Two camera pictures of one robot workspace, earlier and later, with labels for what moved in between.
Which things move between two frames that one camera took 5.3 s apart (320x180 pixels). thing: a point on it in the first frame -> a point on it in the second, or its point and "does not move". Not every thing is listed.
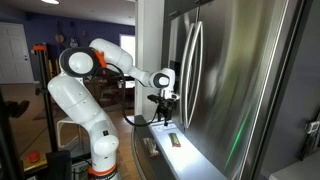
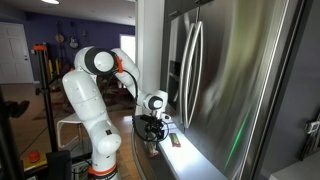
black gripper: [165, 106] -> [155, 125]
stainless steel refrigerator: [232, 60] does not move
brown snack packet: [152, 147] does not move
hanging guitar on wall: [73, 43] does not move
